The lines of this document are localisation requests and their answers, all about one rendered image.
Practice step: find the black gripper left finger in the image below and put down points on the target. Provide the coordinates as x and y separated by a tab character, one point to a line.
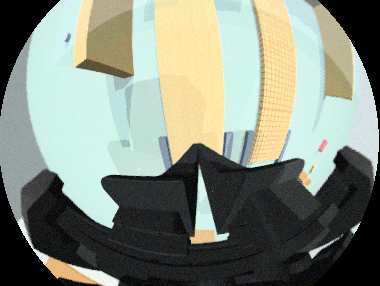
175	190

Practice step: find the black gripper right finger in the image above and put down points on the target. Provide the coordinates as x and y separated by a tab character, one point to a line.
228	184

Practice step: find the pink rectangular block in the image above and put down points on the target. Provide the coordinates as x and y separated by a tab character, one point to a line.
323	145

